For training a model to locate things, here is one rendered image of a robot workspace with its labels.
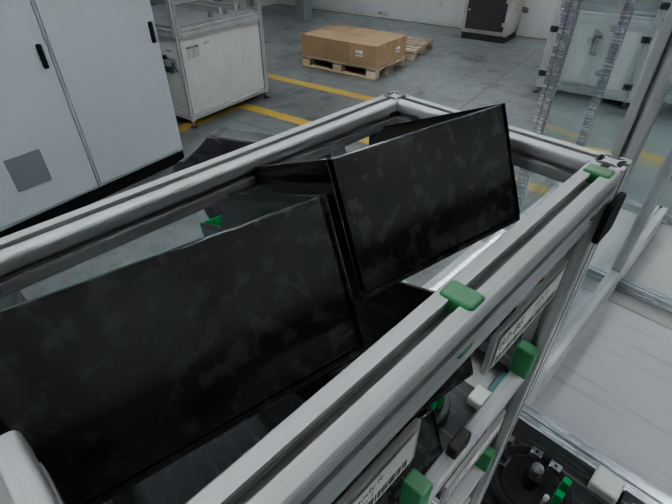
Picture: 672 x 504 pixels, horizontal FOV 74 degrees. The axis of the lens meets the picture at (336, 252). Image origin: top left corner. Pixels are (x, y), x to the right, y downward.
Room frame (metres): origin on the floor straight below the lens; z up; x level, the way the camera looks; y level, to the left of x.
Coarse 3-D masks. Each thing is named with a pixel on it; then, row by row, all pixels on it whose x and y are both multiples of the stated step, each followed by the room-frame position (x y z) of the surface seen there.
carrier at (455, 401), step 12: (468, 384) 0.59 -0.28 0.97; (444, 396) 0.54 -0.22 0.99; (456, 396) 0.56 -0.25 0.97; (468, 396) 0.54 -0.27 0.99; (480, 396) 0.54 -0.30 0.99; (432, 408) 0.49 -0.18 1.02; (444, 408) 0.51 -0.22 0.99; (456, 408) 0.53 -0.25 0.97; (468, 408) 0.53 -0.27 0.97; (444, 420) 0.49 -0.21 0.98; (456, 420) 0.50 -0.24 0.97; (468, 420) 0.50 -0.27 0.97; (444, 432) 0.47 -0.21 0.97; (456, 432) 0.47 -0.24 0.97; (444, 444) 0.45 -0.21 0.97
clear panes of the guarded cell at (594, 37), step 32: (608, 0) 1.46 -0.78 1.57; (640, 0) 1.61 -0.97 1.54; (576, 32) 1.33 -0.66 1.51; (608, 32) 1.53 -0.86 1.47; (640, 32) 1.59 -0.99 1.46; (576, 64) 1.39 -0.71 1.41; (640, 64) 1.56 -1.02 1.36; (576, 96) 1.46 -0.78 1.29; (608, 96) 1.61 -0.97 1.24; (576, 128) 1.54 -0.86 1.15; (608, 128) 1.58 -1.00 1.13; (544, 192) 1.45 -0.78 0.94
